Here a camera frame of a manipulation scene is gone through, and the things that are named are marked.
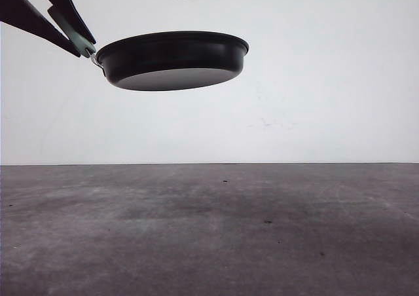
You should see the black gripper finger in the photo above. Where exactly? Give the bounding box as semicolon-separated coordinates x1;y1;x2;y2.
1;0;81;57
49;0;96;44

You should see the black frying pan green handle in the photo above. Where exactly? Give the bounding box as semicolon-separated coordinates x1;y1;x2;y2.
48;7;249;92

